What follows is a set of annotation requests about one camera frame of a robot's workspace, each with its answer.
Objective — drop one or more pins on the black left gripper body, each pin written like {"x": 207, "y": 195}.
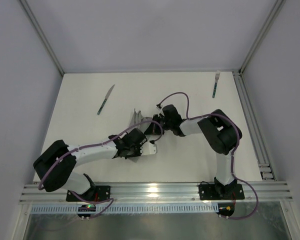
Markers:
{"x": 131, "y": 152}

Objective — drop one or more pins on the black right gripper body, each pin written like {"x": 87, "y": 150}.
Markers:
{"x": 152, "y": 128}

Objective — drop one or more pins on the grey cloth napkin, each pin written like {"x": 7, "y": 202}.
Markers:
{"x": 139, "y": 122}

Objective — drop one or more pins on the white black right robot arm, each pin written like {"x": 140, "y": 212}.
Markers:
{"x": 221, "y": 133}

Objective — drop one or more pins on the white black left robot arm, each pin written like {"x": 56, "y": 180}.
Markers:
{"x": 55, "y": 166}

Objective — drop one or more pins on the left controller board with led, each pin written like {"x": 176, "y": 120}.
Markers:
{"x": 86, "y": 211}

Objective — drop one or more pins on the right black connector board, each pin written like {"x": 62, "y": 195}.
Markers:
{"x": 225, "y": 210}

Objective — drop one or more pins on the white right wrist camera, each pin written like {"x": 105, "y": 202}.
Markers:
{"x": 160, "y": 110}

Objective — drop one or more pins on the aluminium front rail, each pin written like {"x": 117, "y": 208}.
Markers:
{"x": 166, "y": 192}

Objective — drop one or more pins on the aluminium rail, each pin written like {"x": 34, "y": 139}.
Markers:
{"x": 166, "y": 192}
{"x": 262, "y": 155}

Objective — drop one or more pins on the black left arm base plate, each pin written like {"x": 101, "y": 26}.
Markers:
{"x": 98, "y": 193}

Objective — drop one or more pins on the green handled knife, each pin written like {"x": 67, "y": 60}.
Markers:
{"x": 105, "y": 99}

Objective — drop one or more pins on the slotted grey cable duct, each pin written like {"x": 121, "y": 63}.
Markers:
{"x": 125, "y": 208}

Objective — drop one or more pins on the green handled fork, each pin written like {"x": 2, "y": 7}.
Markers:
{"x": 216, "y": 79}

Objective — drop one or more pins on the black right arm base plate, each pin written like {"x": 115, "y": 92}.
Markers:
{"x": 217, "y": 191}

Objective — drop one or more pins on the aluminium right side rail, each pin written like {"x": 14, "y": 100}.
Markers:
{"x": 262, "y": 155}

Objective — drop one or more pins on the aluminium right corner post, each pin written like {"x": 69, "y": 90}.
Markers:
{"x": 262, "y": 33}

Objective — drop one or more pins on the aluminium corner post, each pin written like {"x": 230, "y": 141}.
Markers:
{"x": 41, "y": 35}
{"x": 262, "y": 33}

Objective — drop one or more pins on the aluminium left corner post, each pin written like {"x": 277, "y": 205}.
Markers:
{"x": 41, "y": 35}

